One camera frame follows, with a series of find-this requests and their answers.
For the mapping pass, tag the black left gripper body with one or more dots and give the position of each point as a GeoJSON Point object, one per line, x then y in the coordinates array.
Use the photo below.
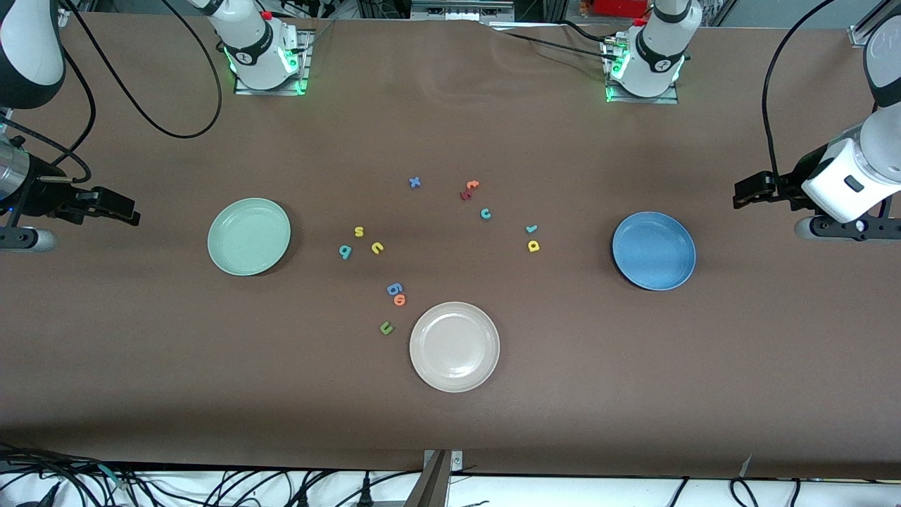
{"type": "Point", "coordinates": [787, 191]}

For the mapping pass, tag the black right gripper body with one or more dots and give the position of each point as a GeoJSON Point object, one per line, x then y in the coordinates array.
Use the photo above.
{"type": "Point", "coordinates": [48, 199]}

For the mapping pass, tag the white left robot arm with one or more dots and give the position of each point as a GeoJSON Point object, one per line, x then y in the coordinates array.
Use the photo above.
{"type": "Point", "coordinates": [845, 176]}

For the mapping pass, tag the blue plate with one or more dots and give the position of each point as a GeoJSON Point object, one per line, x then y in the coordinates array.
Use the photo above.
{"type": "Point", "coordinates": [653, 251]}

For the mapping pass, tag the light green plate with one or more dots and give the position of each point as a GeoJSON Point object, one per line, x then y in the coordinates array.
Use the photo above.
{"type": "Point", "coordinates": [248, 236]}

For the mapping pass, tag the aluminium corner profile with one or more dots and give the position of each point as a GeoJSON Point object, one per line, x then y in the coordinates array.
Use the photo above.
{"type": "Point", "coordinates": [65, 17]}
{"type": "Point", "coordinates": [862, 32]}

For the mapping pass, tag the red box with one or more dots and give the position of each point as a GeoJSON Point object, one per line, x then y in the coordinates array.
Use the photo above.
{"type": "Point", "coordinates": [619, 7]}

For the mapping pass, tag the white paper scrap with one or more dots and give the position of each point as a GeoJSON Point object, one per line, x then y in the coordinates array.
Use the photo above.
{"type": "Point", "coordinates": [745, 465]}

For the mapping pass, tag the blue foam letter g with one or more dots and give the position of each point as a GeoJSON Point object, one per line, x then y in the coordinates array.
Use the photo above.
{"type": "Point", "coordinates": [391, 290]}

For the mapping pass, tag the beige plate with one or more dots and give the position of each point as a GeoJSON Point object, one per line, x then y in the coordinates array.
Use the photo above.
{"type": "Point", "coordinates": [455, 346]}

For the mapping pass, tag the grey metal rack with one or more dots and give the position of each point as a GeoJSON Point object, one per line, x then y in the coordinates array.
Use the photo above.
{"type": "Point", "coordinates": [457, 10]}

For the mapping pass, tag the brown table cover sheet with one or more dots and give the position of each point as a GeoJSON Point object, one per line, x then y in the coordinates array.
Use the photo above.
{"type": "Point", "coordinates": [450, 422]}

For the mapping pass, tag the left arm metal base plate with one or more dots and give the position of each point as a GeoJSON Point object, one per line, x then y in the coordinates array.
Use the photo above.
{"type": "Point", "coordinates": [644, 101]}

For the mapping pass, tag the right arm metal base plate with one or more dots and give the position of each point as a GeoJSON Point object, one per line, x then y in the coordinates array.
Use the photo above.
{"type": "Point", "coordinates": [304, 63]}

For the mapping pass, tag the grey metal camera post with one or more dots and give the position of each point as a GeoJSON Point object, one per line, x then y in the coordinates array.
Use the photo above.
{"type": "Point", "coordinates": [433, 486]}

